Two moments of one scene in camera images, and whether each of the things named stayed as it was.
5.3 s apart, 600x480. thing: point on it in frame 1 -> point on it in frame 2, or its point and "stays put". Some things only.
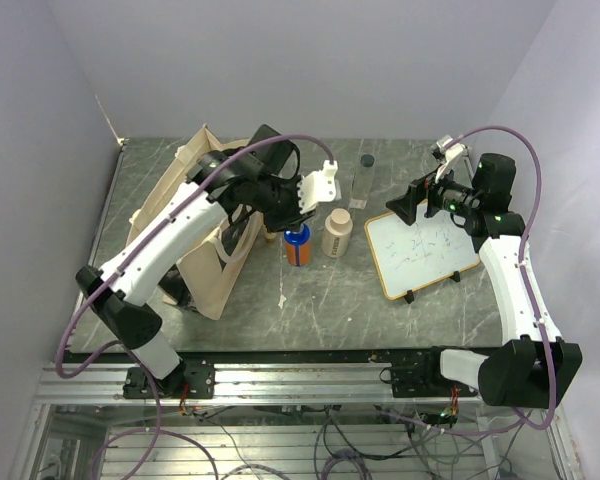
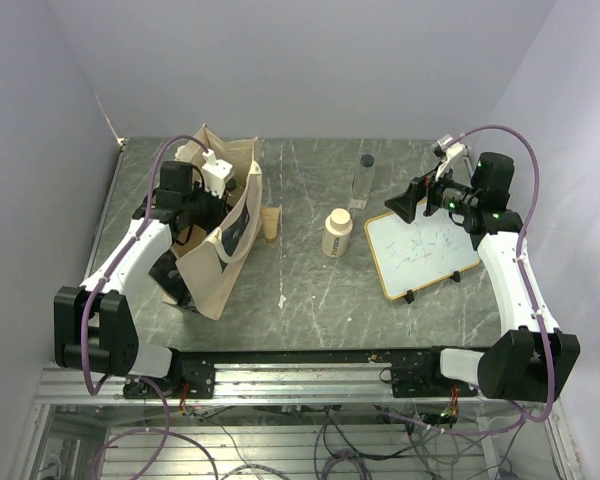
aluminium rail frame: [240, 384] stays put
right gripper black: [406, 205] stays put
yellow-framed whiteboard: [407, 256] stays put
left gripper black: [294, 218] -> [218, 212]
